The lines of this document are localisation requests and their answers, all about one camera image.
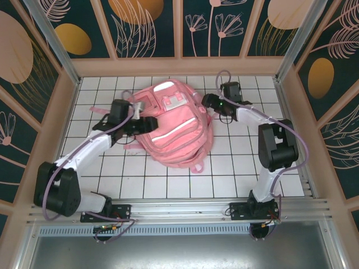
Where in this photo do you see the aluminium rail frame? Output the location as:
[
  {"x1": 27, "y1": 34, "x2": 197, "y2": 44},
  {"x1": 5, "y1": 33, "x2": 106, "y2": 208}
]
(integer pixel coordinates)
[{"x1": 26, "y1": 197, "x2": 335, "y2": 225}]

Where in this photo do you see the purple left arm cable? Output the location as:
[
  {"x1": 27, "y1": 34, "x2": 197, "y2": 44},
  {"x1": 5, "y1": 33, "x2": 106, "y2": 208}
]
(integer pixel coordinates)
[{"x1": 42, "y1": 90, "x2": 140, "y2": 244}]

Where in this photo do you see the slotted grey cable duct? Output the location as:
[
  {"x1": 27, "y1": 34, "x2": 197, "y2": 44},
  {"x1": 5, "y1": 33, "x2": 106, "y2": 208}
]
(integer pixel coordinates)
[{"x1": 38, "y1": 226, "x2": 323, "y2": 236}]

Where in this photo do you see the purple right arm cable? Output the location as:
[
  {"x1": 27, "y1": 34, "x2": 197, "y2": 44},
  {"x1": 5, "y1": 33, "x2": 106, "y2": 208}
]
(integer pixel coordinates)
[{"x1": 215, "y1": 69, "x2": 311, "y2": 242}]

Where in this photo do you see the aluminium corner post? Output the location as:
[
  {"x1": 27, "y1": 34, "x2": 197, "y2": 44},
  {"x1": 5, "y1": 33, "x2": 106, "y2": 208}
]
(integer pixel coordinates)
[
  {"x1": 22, "y1": 0, "x2": 82, "y2": 86},
  {"x1": 274, "y1": 0, "x2": 329, "y2": 82}
]

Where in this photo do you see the aluminium side rail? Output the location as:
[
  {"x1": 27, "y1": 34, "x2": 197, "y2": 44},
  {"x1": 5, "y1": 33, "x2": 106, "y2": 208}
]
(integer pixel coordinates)
[{"x1": 273, "y1": 80, "x2": 317, "y2": 199}]

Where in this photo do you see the grey metal sheet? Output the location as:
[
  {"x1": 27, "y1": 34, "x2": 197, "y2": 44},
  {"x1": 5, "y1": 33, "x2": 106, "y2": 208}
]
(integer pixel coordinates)
[{"x1": 27, "y1": 234, "x2": 347, "y2": 269}]

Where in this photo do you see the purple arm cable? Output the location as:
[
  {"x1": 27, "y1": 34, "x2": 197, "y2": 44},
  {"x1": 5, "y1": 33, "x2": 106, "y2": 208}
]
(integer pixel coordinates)
[
  {"x1": 42, "y1": 90, "x2": 140, "y2": 244},
  {"x1": 215, "y1": 69, "x2": 311, "y2": 242}
]

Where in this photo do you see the pink backpack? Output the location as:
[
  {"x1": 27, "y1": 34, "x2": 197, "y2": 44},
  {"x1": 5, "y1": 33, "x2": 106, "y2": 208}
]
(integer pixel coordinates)
[{"x1": 89, "y1": 79, "x2": 215, "y2": 174}]

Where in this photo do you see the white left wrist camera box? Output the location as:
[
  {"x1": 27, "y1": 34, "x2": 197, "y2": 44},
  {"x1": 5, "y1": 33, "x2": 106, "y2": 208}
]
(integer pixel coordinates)
[{"x1": 131, "y1": 101, "x2": 146, "y2": 120}]

